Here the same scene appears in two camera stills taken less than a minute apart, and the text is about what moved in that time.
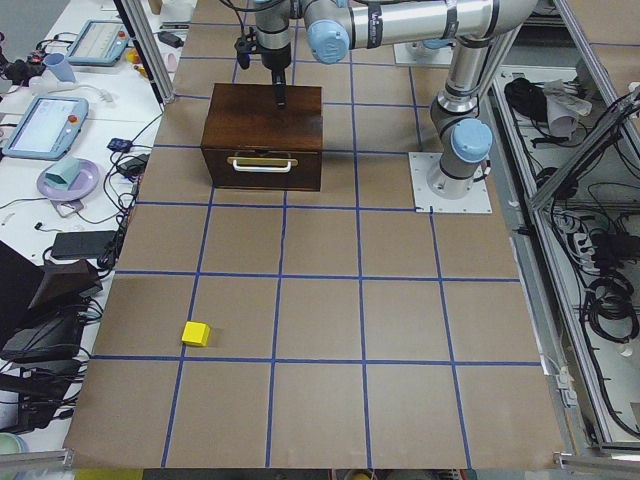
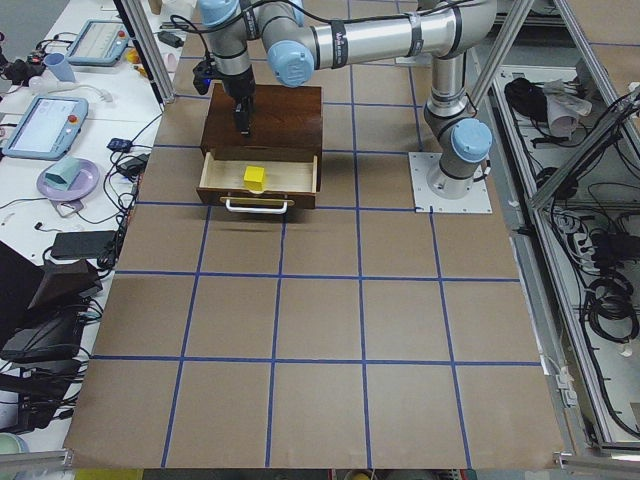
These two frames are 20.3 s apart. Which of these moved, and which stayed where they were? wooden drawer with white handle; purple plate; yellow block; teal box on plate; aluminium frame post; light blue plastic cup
Moved: yellow block; wooden drawer with white handle
Stayed: teal box on plate; aluminium frame post; purple plate; light blue plastic cup
